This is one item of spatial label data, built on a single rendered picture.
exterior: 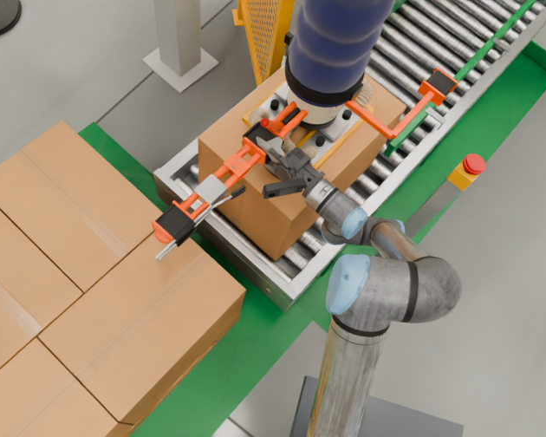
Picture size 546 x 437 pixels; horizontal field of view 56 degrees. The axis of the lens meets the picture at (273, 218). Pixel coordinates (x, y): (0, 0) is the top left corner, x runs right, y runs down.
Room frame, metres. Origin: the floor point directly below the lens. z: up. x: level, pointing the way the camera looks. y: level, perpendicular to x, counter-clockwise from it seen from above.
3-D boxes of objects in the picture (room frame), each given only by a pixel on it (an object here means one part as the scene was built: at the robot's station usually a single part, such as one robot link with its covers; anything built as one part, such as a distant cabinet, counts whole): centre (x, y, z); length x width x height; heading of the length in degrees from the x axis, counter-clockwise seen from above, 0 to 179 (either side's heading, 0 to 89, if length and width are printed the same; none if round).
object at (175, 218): (0.46, 0.25, 1.08); 0.08 x 0.07 x 0.05; 155
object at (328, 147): (0.97, -0.10, 0.97); 0.34 x 0.10 x 0.05; 155
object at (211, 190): (0.58, 0.18, 1.07); 0.07 x 0.07 x 0.04; 65
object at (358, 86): (1.00, -0.02, 1.19); 0.23 x 0.23 x 0.04
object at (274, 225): (0.99, -0.01, 0.75); 0.60 x 0.40 x 0.40; 154
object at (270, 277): (0.66, 0.16, 0.58); 0.70 x 0.03 x 0.06; 64
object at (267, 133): (0.78, 0.09, 1.08); 0.10 x 0.08 x 0.06; 65
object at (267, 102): (1.05, 0.07, 0.97); 0.34 x 0.10 x 0.05; 155
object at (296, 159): (0.72, -0.03, 1.07); 0.12 x 0.09 x 0.08; 64
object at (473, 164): (0.96, -0.55, 1.02); 0.07 x 0.07 x 0.04
